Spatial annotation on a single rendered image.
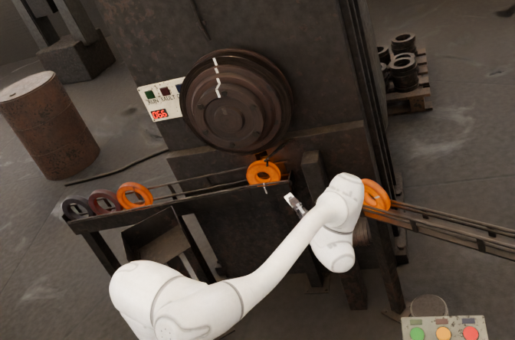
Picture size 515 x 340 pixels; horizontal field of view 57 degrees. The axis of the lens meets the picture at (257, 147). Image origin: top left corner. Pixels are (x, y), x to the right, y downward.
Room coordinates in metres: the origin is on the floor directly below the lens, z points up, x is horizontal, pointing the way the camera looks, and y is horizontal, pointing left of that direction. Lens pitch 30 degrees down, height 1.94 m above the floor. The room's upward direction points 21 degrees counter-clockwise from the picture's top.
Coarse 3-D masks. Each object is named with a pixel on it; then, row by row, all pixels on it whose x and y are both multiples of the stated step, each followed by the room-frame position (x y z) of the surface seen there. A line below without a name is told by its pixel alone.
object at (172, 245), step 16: (144, 224) 1.84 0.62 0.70; (160, 224) 1.85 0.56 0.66; (176, 224) 1.87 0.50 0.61; (128, 240) 1.82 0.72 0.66; (144, 240) 1.83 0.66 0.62; (160, 240) 1.81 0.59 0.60; (176, 240) 1.76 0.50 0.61; (128, 256) 1.67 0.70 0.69; (144, 256) 1.76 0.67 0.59; (160, 256) 1.71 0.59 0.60; (176, 256) 1.66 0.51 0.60; (224, 336) 1.66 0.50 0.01
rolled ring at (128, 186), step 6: (120, 186) 2.11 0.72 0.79; (126, 186) 2.08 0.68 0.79; (132, 186) 2.07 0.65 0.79; (138, 186) 2.07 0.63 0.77; (120, 192) 2.10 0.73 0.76; (138, 192) 2.06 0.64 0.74; (144, 192) 2.05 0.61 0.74; (120, 198) 2.11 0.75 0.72; (126, 198) 2.13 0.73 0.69; (144, 198) 2.05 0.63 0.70; (150, 198) 2.05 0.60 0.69; (126, 204) 2.10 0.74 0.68; (132, 204) 2.11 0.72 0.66; (138, 204) 2.11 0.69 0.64; (144, 204) 2.06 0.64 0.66
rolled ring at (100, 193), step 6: (96, 192) 2.15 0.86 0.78; (102, 192) 2.14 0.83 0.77; (108, 192) 2.14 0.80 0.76; (90, 198) 2.17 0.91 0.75; (96, 198) 2.19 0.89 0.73; (108, 198) 2.13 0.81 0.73; (114, 198) 2.12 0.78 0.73; (90, 204) 2.18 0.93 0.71; (96, 204) 2.18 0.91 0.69; (114, 204) 2.12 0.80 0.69; (120, 204) 2.12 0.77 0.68; (96, 210) 2.17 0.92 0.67; (102, 210) 2.18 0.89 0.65; (120, 210) 2.12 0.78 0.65
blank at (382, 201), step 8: (368, 184) 1.43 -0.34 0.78; (376, 184) 1.42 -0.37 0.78; (368, 192) 1.43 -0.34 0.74; (376, 192) 1.39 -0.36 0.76; (384, 192) 1.39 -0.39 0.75; (368, 200) 1.46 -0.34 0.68; (376, 200) 1.40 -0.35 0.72; (384, 200) 1.37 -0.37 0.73; (368, 208) 1.45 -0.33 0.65; (384, 208) 1.37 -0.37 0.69
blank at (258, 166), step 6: (258, 162) 1.80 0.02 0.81; (264, 162) 1.79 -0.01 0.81; (270, 162) 1.80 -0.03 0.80; (252, 168) 1.80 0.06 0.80; (258, 168) 1.79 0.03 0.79; (264, 168) 1.78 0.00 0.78; (270, 168) 1.78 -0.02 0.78; (276, 168) 1.78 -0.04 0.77; (246, 174) 1.82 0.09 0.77; (252, 174) 1.81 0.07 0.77; (270, 174) 1.78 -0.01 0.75; (276, 174) 1.77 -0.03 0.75; (252, 180) 1.81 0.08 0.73; (258, 180) 1.81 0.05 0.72; (264, 180) 1.82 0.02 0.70; (270, 180) 1.78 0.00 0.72; (276, 180) 1.77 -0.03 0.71
